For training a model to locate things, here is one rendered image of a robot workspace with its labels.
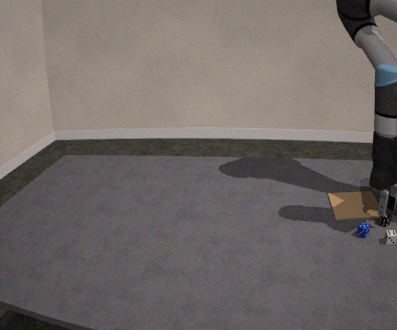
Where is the tan flat mat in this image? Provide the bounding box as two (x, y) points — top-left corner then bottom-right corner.
(328, 191), (380, 220)

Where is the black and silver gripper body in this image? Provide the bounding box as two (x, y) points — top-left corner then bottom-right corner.
(369, 114), (397, 190)

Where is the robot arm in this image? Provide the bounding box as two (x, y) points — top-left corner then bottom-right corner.
(336, 0), (397, 119)

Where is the blue die with white pips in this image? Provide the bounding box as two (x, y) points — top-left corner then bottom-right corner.
(357, 222), (370, 238)

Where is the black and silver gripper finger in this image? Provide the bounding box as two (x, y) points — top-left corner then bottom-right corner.
(388, 184), (397, 211)
(372, 187), (389, 217)

